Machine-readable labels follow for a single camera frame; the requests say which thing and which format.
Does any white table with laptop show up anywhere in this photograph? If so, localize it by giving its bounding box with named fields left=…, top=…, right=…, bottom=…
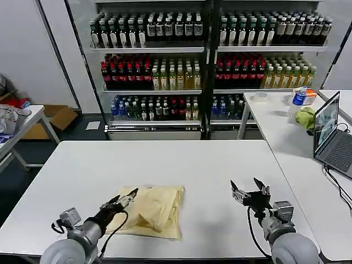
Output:
left=236, top=92, right=352, bottom=262

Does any white shelf with bottles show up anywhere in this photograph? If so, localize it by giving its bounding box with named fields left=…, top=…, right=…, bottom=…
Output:
left=213, top=0, right=333, bottom=138
left=89, top=0, right=211, bottom=141

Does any black laptop cable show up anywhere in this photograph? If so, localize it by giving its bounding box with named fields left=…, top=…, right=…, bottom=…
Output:
left=323, top=164, right=352, bottom=215

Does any green crumpled cloth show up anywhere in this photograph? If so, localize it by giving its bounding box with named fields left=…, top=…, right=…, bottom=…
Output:
left=295, top=107, right=316, bottom=130

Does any black upright post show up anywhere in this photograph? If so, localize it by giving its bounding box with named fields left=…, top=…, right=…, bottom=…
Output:
left=200, top=0, right=219, bottom=140

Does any grey open laptop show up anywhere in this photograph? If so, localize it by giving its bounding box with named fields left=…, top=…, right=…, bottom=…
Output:
left=313, top=91, right=352, bottom=179

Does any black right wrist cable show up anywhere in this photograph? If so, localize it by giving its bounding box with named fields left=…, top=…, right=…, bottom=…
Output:
left=246, top=206, right=272, bottom=259

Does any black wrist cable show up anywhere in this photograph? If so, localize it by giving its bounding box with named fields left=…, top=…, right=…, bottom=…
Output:
left=246, top=206, right=272, bottom=259
left=98, top=210, right=129, bottom=258

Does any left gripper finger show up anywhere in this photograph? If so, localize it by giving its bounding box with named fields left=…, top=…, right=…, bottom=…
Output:
left=100, top=194, right=122, bottom=210
left=117, top=188, right=139, bottom=208

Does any grey pile of clothes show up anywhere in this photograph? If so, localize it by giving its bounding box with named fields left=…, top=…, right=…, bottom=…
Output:
left=0, top=106, right=32, bottom=135

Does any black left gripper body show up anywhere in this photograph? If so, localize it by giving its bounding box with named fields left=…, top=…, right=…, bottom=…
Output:
left=87, top=202, right=126, bottom=234

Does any red cloth item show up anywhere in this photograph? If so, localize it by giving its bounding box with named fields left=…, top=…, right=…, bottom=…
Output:
left=0, top=97, right=31, bottom=109

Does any white table with clothes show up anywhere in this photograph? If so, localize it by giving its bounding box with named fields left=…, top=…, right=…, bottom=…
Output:
left=0, top=106, right=61, bottom=173

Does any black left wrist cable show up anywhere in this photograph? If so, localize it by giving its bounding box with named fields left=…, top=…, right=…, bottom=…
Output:
left=98, top=210, right=129, bottom=258

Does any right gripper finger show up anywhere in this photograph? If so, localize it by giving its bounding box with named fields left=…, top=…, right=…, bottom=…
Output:
left=252, top=177, right=272, bottom=196
left=229, top=180, right=251, bottom=206

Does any clear bottle blue label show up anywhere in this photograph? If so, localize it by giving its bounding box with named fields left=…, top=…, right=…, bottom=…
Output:
left=288, top=86, right=308, bottom=118

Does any cream yellow shirt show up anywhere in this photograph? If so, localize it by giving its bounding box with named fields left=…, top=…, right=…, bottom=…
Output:
left=106, top=184, right=185, bottom=242

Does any brown cardboard box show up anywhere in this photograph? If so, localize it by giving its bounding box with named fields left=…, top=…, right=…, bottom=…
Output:
left=21, top=104, right=79, bottom=140

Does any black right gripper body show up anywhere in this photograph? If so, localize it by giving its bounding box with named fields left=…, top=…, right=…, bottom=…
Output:
left=243, top=190, right=273, bottom=218

